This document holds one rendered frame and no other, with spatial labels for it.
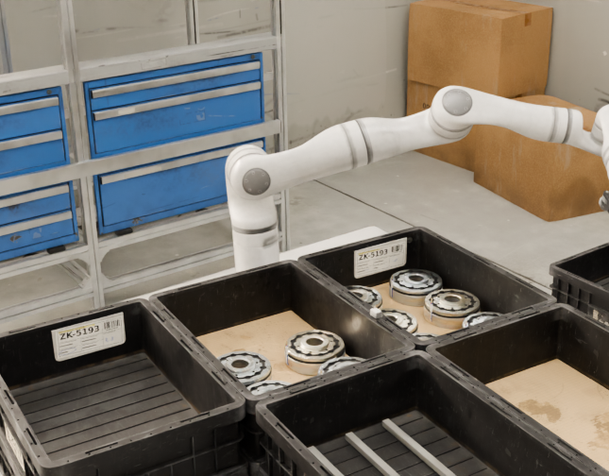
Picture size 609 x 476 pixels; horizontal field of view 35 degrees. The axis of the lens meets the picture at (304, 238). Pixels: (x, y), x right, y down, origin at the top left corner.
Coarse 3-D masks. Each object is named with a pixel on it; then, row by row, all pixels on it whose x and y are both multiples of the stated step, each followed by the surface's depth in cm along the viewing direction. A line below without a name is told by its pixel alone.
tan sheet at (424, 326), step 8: (376, 288) 195; (384, 288) 195; (384, 296) 192; (384, 304) 188; (392, 304) 188; (400, 304) 188; (408, 312) 185; (416, 312) 185; (480, 312) 185; (424, 320) 182; (424, 328) 180; (432, 328) 179; (440, 328) 179
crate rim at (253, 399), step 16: (240, 272) 179; (256, 272) 180; (304, 272) 179; (176, 288) 174; (192, 288) 174; (160, 304) 168; (352, 304) 168; (176, 320) 163; (368, 320) 162; (192, 336) 158; (400, 336) 156; (208, 352) 153; (400, 352) 152; (224, 368) 148; (352, 368) 148; (240, 384) 144; (288, 384) 144; (304, 384) 144; (256, 400) 140
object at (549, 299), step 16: (368, 240) 192; (448, 240) 191; (304, 256) 185; (320, 256) 186; (320, 272) 179; (496, 272) 179; (336, 288) 173; (528, 288) 172; (368, 304) 167; (544, 304) 166; (384, 320) 161; (496, 320) 161; (448, 336) 156
